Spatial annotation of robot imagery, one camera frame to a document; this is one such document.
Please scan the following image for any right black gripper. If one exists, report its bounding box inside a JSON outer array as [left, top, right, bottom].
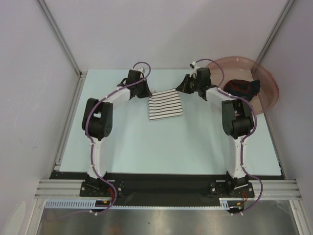
[[177, 74, 201, 94]]

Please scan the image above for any black white striped tank top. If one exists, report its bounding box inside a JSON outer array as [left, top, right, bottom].
[[148, 89, 183, 121]]

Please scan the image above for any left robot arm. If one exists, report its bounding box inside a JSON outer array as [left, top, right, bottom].
[[82, 68, 152, 179]]

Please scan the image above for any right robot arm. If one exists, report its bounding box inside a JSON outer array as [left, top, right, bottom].
[[176, 65, 257, 179]]

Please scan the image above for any dark navy red tank top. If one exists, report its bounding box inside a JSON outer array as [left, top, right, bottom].
[[224, 79, 261, 101]]

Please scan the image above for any brown translucent plastic basin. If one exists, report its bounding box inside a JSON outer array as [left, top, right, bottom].
[[207, 56, 279, 114]]

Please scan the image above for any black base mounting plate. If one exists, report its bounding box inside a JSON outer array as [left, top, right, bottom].
[[49, 171, 255, 207]]

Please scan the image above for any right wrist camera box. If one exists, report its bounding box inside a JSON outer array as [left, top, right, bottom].
[[189, 61, 200, 74]]

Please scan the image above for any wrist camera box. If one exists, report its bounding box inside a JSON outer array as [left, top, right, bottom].
[[189, 61, 200, 74], [134, 67, 145, 74]]

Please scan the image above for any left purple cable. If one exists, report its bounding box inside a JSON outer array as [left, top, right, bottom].
[[87, 61, 151, 216]]

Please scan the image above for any purple cable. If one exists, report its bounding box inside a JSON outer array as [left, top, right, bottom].
[[87, 61, 151, 216], [192, 58, 265, 216]]

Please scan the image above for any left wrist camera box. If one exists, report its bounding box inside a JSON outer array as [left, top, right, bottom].
[[134, 67, 145, 74]]

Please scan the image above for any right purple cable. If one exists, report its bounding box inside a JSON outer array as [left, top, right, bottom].
[[192, 58, 265, 216]]

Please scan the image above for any right aluminium frame post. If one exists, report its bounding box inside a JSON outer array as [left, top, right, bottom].
[[256, 0, 297, 64]]

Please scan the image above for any aluminium frame post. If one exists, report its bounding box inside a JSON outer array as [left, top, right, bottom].
[[256, 0, 297, 64], [35, 0, 82, 78]]

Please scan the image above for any right slotted cable duct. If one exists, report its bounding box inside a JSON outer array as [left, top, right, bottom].
[[220, 198, 247, 210]]

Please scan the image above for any slotted cable duct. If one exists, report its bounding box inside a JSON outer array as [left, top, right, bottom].
[[45, 199, 111, 210], [220, 198, 247, 210]]

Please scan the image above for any left aluminium frame post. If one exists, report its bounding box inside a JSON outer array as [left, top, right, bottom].
[[35, 0, 82, 78]]

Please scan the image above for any left slotted cable duct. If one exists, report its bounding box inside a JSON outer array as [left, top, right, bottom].
[[45, 199, 111, 210]]

